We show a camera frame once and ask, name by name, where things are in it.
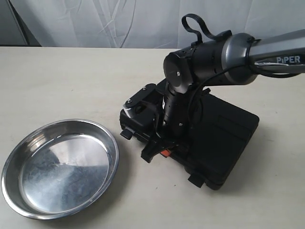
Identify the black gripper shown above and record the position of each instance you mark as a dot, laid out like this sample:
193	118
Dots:
173	120

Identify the black plastic tool case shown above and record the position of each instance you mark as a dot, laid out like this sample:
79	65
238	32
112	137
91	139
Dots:
215	143

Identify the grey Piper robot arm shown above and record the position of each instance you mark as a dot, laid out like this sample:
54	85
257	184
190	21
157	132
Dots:
227	59

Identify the round steel tray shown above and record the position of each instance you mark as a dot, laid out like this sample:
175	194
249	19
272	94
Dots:
59	169

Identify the white backdrop cloth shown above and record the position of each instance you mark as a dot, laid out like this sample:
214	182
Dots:
139	23

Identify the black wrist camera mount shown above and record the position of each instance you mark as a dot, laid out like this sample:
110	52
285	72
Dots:
147	97

